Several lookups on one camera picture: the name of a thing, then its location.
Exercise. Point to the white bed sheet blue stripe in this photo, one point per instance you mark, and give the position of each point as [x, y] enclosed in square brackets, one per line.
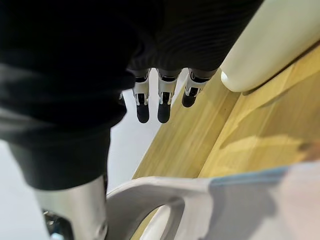
[287, 205]

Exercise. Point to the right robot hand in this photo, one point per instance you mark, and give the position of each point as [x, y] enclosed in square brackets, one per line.
[62, 75]

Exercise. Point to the cream rounded bed corner guard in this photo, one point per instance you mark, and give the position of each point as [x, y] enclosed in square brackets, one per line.
[262, 50]

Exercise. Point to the light wooden bed board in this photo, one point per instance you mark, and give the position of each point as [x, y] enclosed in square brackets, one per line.
[190, 140]

